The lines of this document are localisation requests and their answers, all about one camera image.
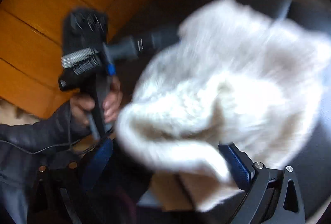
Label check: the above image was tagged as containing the person's dark jacket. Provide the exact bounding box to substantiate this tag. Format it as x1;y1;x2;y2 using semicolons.
0;146;39;224

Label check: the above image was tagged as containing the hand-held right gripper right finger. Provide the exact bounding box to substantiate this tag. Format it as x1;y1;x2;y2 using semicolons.
218;142;306;224

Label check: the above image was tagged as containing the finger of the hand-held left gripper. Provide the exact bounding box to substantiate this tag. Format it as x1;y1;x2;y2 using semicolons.
103;27;180;60

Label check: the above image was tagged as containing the black cable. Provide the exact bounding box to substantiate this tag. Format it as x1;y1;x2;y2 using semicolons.
0;107;114;155

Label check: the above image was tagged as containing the white knit sweater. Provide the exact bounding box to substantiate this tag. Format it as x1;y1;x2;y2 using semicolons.
115;0;331;211

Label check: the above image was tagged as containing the person's left forearm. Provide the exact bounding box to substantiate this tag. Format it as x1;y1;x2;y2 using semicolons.
0;102;88;154

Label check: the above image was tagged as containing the person's left hand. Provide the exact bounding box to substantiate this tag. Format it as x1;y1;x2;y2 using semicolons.
70;76;124;126

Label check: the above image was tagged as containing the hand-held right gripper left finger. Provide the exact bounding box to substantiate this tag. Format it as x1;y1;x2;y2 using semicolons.
28;138;114;224

